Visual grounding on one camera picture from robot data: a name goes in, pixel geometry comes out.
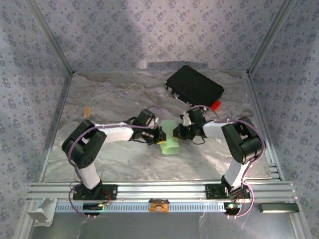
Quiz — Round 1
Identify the aluminium side rail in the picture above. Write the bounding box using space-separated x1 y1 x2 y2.
38 72 74 183
246 74 284 180

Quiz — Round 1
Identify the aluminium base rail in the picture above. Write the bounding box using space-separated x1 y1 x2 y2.
26 181 299 203

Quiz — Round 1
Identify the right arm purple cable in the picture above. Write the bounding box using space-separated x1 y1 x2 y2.
185 105 266 220

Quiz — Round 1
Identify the grey slotted cable duct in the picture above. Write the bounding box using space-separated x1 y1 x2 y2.
54 201 226 213

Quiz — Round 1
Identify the black bar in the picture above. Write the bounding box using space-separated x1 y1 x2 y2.
258 203 300 213

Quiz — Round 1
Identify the aluminium frame post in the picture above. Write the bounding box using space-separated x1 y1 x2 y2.
247 0 298 75
24 0 75 74

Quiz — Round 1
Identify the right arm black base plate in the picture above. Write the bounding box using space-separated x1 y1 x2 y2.
204 183 251 200

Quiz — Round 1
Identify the thin black cable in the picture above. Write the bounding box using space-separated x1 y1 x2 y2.
129 137 157 146
191 135 208 146

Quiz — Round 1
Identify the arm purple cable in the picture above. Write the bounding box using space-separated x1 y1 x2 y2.
67 105 163 220
185 105 266 220

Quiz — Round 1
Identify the orange cartoon figure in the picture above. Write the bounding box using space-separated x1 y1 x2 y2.
149 198 170 213

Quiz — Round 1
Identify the green paper sheet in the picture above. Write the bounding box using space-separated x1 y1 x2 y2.
157 119 180 155

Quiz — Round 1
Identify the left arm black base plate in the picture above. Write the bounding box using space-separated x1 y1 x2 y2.
72 184 118 201

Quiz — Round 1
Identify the black hard case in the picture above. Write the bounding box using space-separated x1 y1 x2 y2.
163 65 224 113

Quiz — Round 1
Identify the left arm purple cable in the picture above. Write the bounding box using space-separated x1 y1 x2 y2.
67 105 163 220

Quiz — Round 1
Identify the white plastic bracket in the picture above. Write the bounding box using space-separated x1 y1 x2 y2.
26 198 57 227

